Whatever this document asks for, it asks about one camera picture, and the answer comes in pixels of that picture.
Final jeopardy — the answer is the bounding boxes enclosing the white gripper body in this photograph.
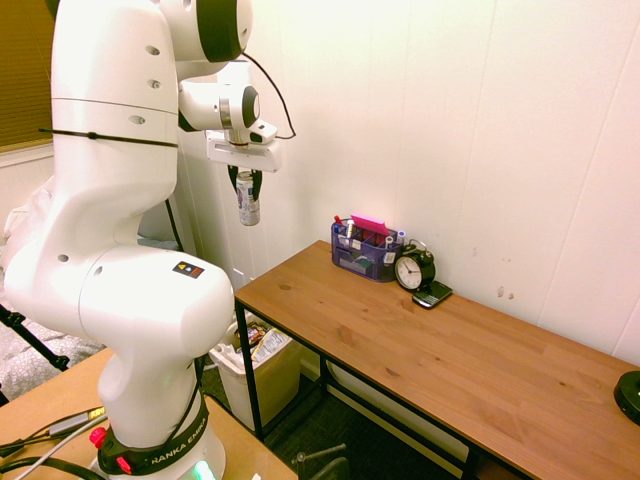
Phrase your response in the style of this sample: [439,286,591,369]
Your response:
[204,128,283,174]

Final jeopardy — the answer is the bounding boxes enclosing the silver drink can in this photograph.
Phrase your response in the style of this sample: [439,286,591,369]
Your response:
[234,169,262,228]

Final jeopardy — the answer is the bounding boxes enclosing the beige trash bin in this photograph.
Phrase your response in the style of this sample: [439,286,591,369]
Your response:
[208,318,304,432]

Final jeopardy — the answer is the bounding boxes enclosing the pink sticky note pad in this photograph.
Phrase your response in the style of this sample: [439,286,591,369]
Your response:
[349,213,391,237]

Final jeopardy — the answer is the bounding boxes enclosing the blue mesh desk organizer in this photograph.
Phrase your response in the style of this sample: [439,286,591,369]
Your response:
[330,215,402,285]

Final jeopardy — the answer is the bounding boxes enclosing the white snack wrapper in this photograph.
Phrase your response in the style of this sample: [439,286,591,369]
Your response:
[250,328,294,362]

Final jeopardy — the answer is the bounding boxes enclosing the black alarm clock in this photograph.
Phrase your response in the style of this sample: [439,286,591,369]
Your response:
[393,239,437,293]

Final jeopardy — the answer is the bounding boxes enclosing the black mobile phone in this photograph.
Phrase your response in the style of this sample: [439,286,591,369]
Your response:
[411,280,455,310]

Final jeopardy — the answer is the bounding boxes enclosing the brown window blinds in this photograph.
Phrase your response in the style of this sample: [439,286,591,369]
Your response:
[0,0,57,153]

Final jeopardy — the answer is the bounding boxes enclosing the black table clamp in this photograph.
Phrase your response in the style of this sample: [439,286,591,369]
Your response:
[291,442,352,480]

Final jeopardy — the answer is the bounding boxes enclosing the wooden robot mounting table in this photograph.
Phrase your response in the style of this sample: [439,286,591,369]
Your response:
[0,346,299,480]

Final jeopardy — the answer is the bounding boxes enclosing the black desk lamp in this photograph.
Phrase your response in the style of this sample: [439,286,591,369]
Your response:
[613,370,640,427]

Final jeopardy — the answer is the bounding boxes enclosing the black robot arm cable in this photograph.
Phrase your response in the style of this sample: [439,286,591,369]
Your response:
[241,49,298,142]

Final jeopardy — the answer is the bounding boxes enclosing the wooden desk with black frame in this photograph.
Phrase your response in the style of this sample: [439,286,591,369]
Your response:
[234,239,640,480]

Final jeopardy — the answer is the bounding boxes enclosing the black camera tripod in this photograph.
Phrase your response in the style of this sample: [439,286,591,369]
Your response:
[0,302,72,372]

